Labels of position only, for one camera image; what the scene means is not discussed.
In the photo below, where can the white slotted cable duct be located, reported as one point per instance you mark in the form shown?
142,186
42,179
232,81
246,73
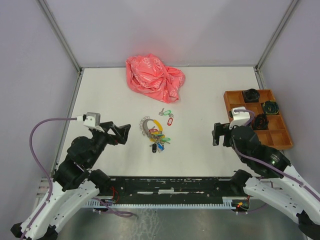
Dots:
215,204

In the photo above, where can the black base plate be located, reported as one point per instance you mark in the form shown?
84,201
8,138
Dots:
160,189

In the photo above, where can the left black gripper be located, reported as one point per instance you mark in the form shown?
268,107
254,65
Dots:
122,132

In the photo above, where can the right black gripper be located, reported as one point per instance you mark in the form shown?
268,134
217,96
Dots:
224,129

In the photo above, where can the large metal keyring with keys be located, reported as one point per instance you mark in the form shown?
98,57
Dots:
154,131

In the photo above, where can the green tag key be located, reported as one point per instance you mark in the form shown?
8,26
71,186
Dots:
164,112

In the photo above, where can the crumpled pink cloth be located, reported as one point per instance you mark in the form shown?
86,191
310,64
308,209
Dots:
147,75

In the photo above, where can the black coiled item lower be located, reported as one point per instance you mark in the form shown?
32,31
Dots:
260,122

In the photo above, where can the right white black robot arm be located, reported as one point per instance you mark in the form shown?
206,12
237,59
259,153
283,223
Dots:
296,199

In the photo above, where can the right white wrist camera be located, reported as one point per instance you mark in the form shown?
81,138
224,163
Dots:
240,117

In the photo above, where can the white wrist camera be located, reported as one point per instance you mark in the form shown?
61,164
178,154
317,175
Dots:
91,120
240,117

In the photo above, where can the green black coiled item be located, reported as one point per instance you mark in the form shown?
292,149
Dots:
270,108

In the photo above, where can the black coiled item top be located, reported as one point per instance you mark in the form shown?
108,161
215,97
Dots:
251,95

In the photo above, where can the wooden compartment tray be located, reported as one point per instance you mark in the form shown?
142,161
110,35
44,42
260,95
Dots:
277,134

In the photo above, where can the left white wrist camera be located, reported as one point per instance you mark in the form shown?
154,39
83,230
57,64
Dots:
91,120

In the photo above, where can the red tag key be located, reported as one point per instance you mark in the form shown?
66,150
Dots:
170,119

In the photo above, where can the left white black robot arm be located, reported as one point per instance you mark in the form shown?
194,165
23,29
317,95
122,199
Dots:
74,183

